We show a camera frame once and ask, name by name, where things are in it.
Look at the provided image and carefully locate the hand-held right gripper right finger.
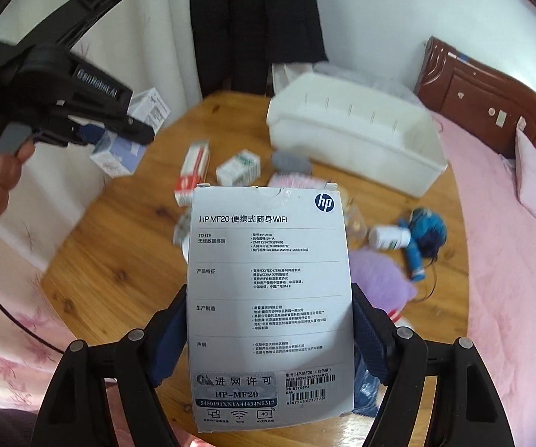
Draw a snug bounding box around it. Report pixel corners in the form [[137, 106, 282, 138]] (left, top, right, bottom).
[[352, 282, 513, 447]]

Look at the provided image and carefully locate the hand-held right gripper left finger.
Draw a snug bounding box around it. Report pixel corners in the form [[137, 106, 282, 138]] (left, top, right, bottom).
[[40, 286, 189, 447]]

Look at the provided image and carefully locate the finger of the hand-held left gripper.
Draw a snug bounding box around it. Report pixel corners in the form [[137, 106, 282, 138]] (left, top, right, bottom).
[[31, 120, 107, 150], [54, 104, 156, 146]]

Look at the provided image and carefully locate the white pale blue carton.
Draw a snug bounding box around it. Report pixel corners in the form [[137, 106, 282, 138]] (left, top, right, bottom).
[[90, 128, 150, 178]]

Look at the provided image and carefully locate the white printed cardboard box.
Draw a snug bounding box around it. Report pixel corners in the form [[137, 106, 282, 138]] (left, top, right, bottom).
[[173, 184, 357, 434]]

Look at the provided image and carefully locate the grey round plush toy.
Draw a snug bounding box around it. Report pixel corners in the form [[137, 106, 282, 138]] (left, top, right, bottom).
[[272, 150, 313, 175]]

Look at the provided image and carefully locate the pink tissue packet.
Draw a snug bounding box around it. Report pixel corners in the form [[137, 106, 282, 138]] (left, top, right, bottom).
[[267, 172, 341, 191]]

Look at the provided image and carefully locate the white plastic storage bin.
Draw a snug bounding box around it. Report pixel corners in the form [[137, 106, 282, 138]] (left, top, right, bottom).
[[267, 72, 450, 199]]

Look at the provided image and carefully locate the person's left hand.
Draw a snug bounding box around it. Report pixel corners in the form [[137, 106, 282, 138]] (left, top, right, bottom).
[[0, 142, 36, 241]]

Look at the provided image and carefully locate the white grey carton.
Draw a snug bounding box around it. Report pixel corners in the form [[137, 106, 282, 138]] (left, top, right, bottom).
[[128, 88, 172, 133]]

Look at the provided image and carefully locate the blue packet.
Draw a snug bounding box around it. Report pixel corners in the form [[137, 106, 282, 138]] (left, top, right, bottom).
[[355, 368, 386, 417]]

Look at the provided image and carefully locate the purple plush toy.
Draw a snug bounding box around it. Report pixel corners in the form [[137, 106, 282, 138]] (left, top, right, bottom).
[[351, 249, 418, 317]]

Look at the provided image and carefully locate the red white carton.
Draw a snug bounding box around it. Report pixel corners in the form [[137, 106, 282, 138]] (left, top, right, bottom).
[[173, 141, 211, 206]]

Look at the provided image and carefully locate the white pill bottle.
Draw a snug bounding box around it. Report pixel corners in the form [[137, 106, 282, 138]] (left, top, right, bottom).
[[369, 225, 412, 250]]

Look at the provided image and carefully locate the white green carton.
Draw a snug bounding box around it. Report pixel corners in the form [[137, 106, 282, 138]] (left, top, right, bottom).
[[216, 150, 262, 187]]

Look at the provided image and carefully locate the clear plastic wrapper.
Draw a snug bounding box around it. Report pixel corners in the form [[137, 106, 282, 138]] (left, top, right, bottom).
[[347, 196, 372, 244]]

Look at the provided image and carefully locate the blue yarn pompom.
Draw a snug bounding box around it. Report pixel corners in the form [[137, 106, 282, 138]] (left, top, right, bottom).
[[401, 207, 450, 259]]

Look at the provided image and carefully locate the pink bed sheet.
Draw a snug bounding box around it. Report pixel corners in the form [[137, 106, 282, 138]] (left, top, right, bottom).
[[435, 112, 536, 447]]

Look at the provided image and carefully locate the pink floral cloth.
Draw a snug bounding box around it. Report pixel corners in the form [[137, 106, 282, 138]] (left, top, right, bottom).
[[0, 242, 94, 396]]

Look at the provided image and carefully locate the black coat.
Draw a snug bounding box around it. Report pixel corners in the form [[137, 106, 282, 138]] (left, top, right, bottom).
[[189, 0, 331, 103]]

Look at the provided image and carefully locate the pink pillow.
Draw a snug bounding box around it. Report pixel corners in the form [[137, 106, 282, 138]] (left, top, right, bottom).
[[514, 128, 536, 211]]

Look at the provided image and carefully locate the clear plastic bag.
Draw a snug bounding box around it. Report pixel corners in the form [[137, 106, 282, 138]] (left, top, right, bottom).
[[317, 63, 420, 103]]

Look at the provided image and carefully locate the brown wooden headboard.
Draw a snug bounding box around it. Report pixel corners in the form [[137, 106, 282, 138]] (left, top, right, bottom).
[[414, 36, 536, 178]]

